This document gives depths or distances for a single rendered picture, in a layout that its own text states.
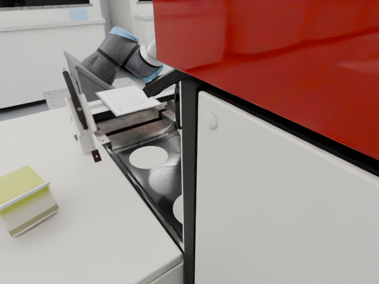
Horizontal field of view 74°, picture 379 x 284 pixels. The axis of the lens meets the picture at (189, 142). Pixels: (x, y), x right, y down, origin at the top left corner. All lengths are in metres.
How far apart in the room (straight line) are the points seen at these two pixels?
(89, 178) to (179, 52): 0.37
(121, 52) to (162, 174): 0.69
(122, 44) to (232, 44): 1.01
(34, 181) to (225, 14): 0.37
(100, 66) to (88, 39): 2.34
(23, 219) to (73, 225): 0.07
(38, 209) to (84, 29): 3.10
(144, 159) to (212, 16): 0.52
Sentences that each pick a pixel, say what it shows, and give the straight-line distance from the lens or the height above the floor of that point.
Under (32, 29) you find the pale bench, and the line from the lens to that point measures 3.37.
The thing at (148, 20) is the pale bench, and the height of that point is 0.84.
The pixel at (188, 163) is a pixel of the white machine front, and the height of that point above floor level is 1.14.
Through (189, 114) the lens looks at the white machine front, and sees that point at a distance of 0.22.
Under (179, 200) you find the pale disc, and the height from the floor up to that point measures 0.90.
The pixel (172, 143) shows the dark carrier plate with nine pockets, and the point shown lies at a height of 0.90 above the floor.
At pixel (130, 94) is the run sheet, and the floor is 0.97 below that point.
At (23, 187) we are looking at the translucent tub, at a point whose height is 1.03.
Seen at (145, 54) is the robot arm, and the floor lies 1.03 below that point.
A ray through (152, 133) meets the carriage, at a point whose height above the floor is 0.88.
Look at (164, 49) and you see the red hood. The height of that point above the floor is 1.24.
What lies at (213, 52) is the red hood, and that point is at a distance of 0.18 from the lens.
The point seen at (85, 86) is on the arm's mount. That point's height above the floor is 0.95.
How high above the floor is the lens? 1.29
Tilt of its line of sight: 33 degrees down
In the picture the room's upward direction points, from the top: straight up
